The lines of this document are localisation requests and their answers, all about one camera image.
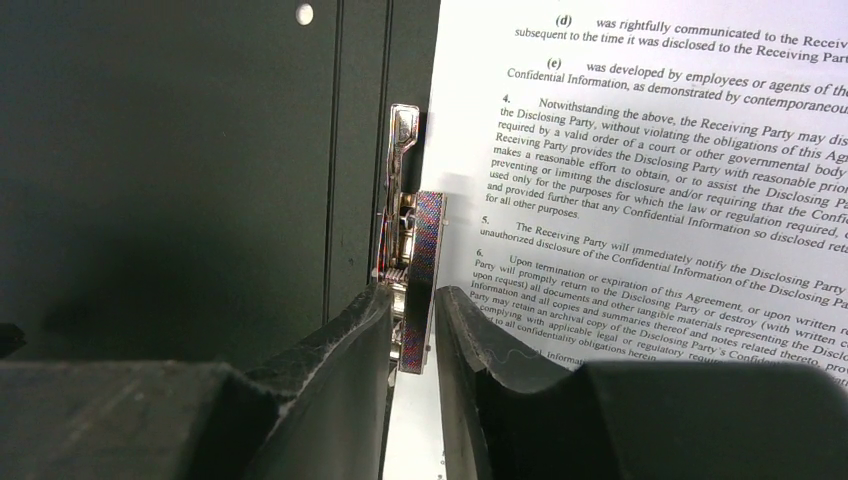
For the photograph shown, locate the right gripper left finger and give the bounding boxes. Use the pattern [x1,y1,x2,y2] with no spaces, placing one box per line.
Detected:
[1,285,392,479]

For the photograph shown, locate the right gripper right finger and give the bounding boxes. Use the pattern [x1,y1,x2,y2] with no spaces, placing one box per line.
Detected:
[433,287,847,479]

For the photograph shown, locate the printed paper sheet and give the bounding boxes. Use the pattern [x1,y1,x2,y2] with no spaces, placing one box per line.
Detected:
[382,0,848,480]

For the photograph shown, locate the grey and black folder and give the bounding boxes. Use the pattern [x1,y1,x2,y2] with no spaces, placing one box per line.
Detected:
[1,1,439,373]

